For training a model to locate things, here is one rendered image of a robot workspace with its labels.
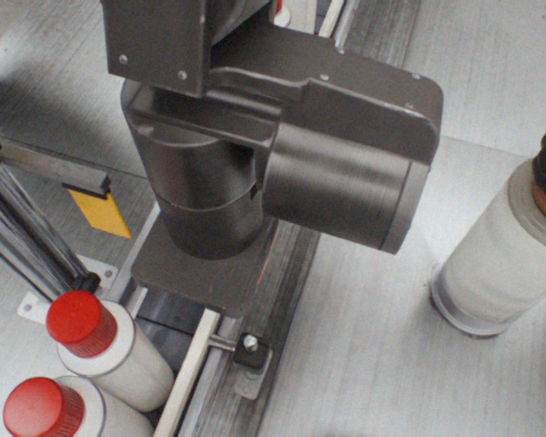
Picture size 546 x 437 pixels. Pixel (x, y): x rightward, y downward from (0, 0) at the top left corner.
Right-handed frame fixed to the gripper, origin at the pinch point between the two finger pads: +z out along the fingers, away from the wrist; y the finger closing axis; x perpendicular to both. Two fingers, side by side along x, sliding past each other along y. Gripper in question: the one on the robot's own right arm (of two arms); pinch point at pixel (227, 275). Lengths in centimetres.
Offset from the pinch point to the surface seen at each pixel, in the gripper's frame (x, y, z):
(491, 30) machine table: -20, 60, 19
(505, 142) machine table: -24.6, 37.3, 19.0
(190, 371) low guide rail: 1.9, -6.0, 10.1
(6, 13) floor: 155, 117, 102
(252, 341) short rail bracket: -2.7, -2.5, 6.7
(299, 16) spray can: 3.8, 30.9, 1.2
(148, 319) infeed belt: 8.8, -2.1, 13.7
